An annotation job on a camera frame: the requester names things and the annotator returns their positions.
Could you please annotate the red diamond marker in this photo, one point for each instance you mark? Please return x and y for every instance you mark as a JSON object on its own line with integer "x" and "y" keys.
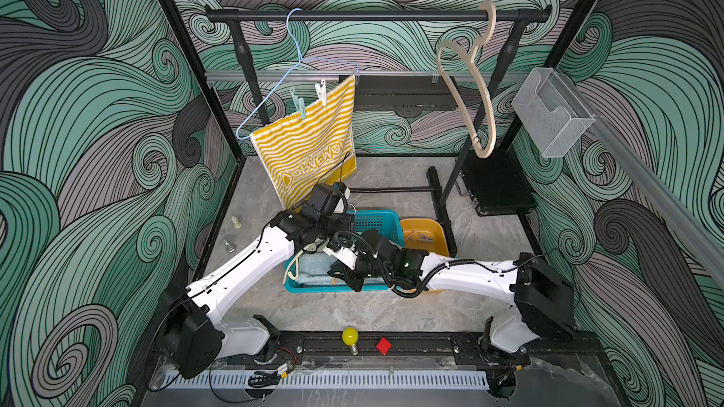
{"x": 383, "y": 346}

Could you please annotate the yellow light bulb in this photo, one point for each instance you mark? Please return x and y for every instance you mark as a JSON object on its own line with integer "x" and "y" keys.
{"x": 350, "y": 337}

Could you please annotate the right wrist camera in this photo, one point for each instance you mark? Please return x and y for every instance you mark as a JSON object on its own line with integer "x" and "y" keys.
{"x": 346, "y": 255}

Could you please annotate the light blue towel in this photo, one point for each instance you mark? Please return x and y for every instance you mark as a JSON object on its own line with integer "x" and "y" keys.
{"x": 313, "y": 270}

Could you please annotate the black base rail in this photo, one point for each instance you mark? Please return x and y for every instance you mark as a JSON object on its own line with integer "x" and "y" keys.
{"x": 315, "y": 348}

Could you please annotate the blue wire hanger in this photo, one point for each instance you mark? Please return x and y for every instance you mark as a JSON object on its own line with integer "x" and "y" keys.
{"x": 301, "y": 60}

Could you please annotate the yellow striped towel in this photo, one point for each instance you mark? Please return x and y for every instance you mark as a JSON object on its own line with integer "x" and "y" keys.
{"x": 298, "y": 152}

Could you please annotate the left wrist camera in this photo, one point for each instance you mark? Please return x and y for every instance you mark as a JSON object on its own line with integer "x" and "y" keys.
{"x": 342, "y": 194}

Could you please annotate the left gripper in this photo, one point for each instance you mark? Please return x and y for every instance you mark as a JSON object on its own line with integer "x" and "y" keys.
{"x": 346, "y": 222}

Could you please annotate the clear acrylic wall box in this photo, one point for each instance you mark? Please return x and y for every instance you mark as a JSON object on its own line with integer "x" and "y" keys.
{"x": 553, "y": 111}

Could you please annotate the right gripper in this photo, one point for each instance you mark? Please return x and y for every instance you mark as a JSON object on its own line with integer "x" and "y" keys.
{"x": 346, "y": 274}

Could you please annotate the black clothes rack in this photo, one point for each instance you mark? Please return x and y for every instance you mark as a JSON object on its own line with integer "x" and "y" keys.
{"x": 481, "y": 128}

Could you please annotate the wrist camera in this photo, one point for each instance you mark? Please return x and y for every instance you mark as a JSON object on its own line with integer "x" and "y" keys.
{"x": 346, "y": 255}
{"x": 342, "y": 194}

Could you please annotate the silver chess piece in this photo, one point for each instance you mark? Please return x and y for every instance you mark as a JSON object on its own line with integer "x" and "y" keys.
{"x": 230, "y": 247}

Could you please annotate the yellow plastic tray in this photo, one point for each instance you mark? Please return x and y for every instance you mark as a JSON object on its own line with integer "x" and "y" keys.
{"x": 425, "y": 254}

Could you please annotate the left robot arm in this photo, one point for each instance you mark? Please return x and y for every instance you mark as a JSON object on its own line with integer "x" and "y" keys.
{"x": 193, "y": 332}

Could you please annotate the white slotted cable duct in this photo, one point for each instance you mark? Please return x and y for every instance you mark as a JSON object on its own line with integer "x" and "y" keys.
{"x": 339, "y": 379}

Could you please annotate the black wall shelf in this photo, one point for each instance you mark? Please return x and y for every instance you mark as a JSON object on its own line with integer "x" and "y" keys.
{"x": 406, "y": 96}

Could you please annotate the black case on floor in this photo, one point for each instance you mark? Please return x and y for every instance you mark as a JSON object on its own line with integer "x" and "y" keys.
{"x": 497, "y": 185}

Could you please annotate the cream plastic hanger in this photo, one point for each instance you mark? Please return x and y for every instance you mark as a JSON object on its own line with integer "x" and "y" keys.
{"x": 292, "y": 268}

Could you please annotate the teal perforated plastic basket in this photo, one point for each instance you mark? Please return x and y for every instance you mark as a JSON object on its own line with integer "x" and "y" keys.
{"x": 385, "y": 222}

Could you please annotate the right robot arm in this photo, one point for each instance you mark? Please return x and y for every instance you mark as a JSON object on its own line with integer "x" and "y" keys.
{"x": 540, "y": 299}

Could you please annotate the green clothespin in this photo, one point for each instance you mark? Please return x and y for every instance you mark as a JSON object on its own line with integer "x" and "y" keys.
{"x": 299, "y": 104}

